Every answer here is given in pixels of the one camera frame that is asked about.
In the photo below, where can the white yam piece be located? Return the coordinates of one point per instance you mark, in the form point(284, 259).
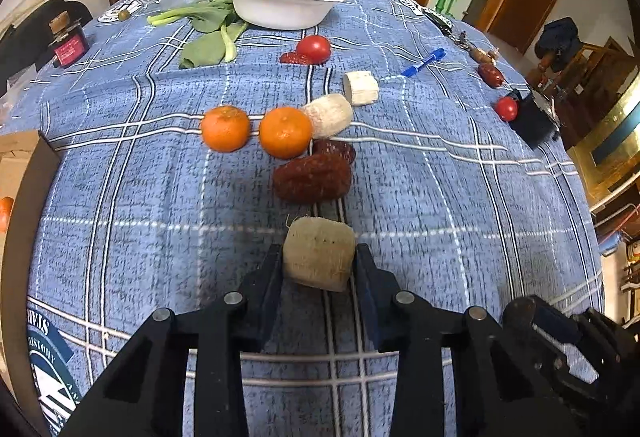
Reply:
point(327, 116)
point(361, 87)

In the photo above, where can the red date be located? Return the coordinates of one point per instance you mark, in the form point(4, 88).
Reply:
point(491, 74)
point(310, 179)
point(337, 148)

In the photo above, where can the corked bottle with red label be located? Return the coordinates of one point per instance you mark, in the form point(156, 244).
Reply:
point(70, 42)

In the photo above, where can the brown dried fruit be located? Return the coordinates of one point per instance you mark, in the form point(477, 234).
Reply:
point(482, 54)

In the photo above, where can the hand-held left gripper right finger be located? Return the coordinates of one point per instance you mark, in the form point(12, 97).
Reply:
point(367, 297)

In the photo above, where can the blue pen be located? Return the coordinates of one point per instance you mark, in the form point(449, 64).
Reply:
point(422, 62)

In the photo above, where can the cardboard box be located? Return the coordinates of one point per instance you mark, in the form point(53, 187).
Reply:
point(35, 197)

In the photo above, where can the dark jacket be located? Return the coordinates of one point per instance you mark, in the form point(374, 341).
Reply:
point(557, 42)

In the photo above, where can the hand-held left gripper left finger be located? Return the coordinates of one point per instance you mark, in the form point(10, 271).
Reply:
point(272, 277)

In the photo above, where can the black box device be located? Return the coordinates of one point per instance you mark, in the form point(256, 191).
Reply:
point(532, 117)

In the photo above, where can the white bowl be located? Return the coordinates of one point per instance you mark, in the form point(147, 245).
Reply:
point(290, 9)

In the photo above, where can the bok choy leaf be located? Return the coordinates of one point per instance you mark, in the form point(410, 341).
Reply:
point(205, 49)

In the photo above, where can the orange mandarin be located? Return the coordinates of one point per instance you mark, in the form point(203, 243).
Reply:
point(5, 213)
point(225, 128)
point(285, 131)

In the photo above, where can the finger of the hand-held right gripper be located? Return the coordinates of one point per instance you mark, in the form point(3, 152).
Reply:
point(550, 322)
point(607, 334)

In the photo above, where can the red chili pepper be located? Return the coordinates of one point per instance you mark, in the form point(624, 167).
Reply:
point(291, 58)

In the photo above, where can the red tomato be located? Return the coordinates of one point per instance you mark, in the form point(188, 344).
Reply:
point(506, 108)
point(313, 48)

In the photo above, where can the gold metal door frame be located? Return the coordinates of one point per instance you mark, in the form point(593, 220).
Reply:
point(615, 137)

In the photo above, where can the small green olive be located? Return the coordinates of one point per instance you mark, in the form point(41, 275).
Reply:
point(123, 14)

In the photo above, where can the black leather sofa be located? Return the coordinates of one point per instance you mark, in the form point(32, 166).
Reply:
point(30, 32)

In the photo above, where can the bok choy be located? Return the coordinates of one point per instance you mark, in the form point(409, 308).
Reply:
point(200, 12)

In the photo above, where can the large beige yam piece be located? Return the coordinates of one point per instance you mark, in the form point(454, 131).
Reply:
point(320, 259)

